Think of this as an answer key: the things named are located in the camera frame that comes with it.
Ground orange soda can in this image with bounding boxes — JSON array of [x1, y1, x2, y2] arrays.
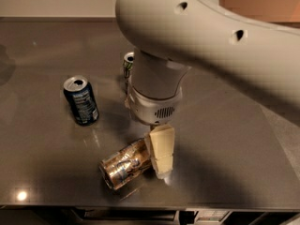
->
[[99, 139, 152, 190]]

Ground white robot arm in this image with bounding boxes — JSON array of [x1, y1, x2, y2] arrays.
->
[[115, 0, 300, 126]]

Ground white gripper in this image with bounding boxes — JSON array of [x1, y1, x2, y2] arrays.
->
[[127, 85, 183, 179]]

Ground dark blue soda can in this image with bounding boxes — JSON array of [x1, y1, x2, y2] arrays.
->
[[63, 75, 98, 126]]

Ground white green soda can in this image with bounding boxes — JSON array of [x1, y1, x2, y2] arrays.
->
[[123, 52, 134, 87]]

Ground dark shelf under table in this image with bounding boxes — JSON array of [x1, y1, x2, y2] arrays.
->
[[0, 206, 300, 225]]

